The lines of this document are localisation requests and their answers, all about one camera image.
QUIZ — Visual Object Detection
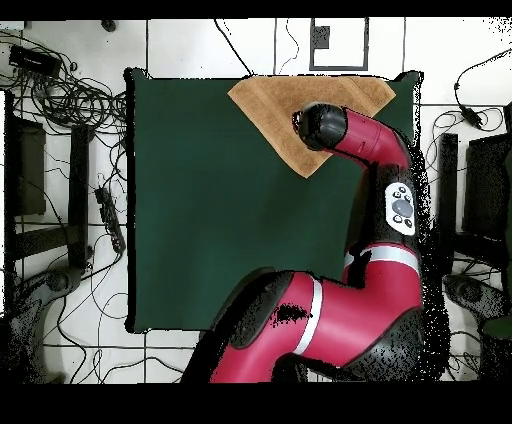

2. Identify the dark stand foot with knob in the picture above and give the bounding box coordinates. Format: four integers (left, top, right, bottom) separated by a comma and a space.
9, 265, 85, 383
441, 273, 507, 321

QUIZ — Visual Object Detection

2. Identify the grey square floor frame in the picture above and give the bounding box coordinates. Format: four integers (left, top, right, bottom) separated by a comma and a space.
308, 17, 370, 72

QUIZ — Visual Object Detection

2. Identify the dark green table cloth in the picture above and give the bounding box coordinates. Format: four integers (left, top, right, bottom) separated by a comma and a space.
124, 66, 424, 335

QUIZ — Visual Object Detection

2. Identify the black cable tangle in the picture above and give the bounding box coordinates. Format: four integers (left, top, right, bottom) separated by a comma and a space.
0, 31, 129, 137

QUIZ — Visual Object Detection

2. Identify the black power adapter with cable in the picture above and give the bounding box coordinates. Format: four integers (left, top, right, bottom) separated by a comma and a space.
452, 48, 512, 131

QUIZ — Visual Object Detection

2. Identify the dark grey square plate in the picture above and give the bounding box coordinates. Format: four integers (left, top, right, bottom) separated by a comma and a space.
311, 25, 332, 50

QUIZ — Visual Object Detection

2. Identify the tan terry towel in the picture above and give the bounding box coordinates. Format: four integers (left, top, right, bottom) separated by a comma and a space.
226, 74, 398, 180

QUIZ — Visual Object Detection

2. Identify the black power strip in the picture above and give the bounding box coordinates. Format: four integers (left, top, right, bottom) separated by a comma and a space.
94, 186, 128, 255

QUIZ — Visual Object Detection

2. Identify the black electronics box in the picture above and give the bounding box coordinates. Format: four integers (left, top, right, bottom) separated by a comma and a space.
8, 44, 64, 78

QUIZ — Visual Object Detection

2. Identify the dark flat panel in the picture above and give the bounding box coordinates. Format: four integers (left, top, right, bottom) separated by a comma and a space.
463, 133, 512, 241
14, 117, 48, 217

